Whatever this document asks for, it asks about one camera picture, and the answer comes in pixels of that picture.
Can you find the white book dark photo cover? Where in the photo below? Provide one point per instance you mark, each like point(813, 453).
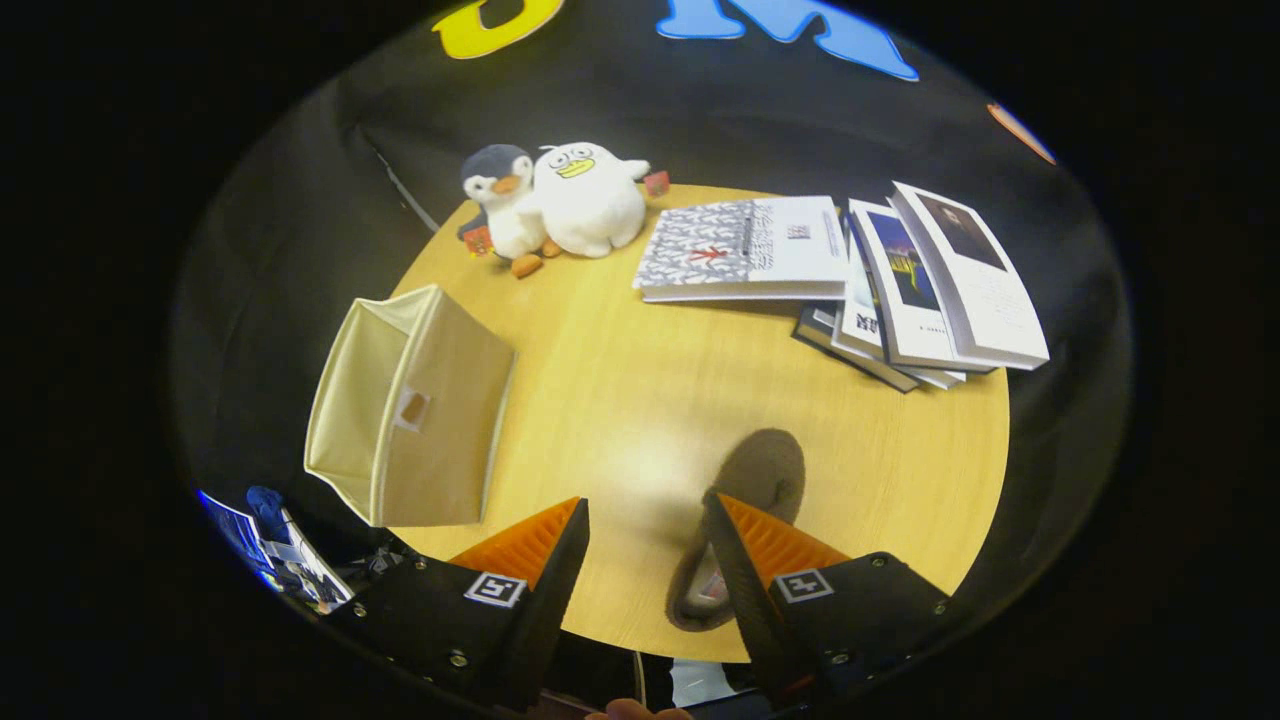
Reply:
point(990, 290)

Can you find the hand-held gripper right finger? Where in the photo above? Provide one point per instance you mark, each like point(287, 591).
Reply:
point(760, 610)

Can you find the blue and white penguin plush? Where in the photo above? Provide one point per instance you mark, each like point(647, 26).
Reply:
point(510, 225)

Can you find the cream fabric storage box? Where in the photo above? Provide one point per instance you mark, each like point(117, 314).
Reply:
point(440, 440)

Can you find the white duck plush toy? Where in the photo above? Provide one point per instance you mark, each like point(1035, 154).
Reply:
point(590, 210)

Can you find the brown fuzzy slipper shoe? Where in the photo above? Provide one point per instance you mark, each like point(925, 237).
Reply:
point(765, 470)

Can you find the grey patterned cover book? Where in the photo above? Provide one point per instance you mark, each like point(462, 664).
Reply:
point(720, 250)

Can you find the dark grey book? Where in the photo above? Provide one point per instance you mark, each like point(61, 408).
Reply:
point(830, 335)

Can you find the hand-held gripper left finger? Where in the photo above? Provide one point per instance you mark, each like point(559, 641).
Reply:
point(545, 610)

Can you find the blue lit screen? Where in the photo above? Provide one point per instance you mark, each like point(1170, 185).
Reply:
point(232, 530)

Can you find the blue fabric object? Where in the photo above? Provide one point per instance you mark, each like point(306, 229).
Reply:
point(265, 503)

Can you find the white book with black print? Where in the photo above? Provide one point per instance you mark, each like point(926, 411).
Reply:
point(860, 325)

